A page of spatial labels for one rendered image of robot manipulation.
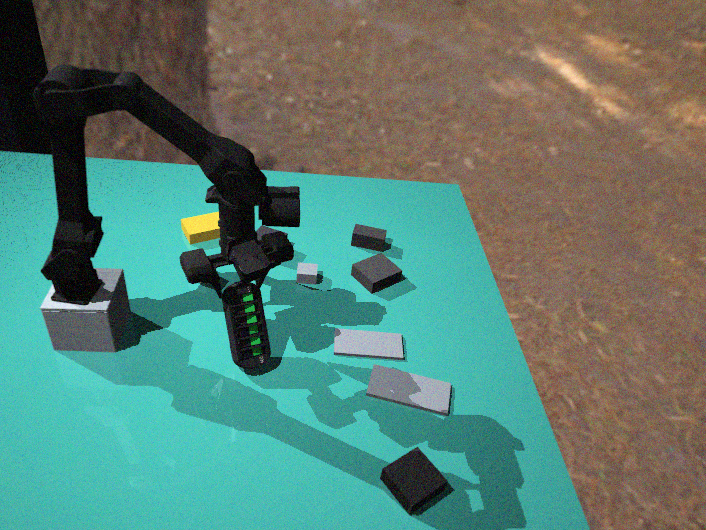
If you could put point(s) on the yellow flat block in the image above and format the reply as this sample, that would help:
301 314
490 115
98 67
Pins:
201 228

